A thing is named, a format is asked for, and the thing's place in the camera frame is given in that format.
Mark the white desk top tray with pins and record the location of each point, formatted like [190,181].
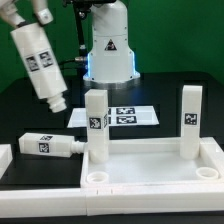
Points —
[153,161]

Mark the white marker sheet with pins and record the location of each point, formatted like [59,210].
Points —
[119,116]

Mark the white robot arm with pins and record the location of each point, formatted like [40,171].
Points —
[102,29]

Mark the white front fence rail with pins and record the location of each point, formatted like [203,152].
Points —
[75,202]

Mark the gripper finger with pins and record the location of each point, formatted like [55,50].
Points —
[9,14]
[42,11]

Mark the white left fence block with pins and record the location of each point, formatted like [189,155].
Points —
[5,158]

